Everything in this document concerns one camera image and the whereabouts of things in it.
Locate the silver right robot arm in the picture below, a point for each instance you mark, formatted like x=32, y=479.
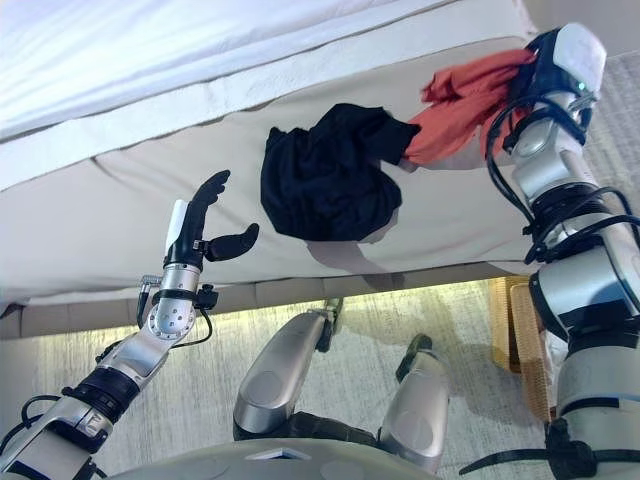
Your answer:
x=575, y=280

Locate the brown wicker basket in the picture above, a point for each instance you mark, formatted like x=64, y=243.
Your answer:
x=530, y=340

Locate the white duvet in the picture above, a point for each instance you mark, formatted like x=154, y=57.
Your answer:
x=150, y=50

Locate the grey striped rug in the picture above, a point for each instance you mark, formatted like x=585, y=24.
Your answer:
x=200, y=390

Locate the orange garment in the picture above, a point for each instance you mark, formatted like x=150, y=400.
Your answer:
x=460, y=105

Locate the black and white right hand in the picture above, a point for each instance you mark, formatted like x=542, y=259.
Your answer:
x=575, y=55

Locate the grey robot torso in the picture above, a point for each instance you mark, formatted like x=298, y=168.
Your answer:
x=280, y=460

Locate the large bed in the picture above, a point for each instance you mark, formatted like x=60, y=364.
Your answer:
x=125, y=210

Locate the black garment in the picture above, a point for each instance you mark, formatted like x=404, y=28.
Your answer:
x=325, y=175

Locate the black and white left hand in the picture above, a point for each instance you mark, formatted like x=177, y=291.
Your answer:
x=187, y=235

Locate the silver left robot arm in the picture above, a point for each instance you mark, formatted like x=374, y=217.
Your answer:
x=135, y=355

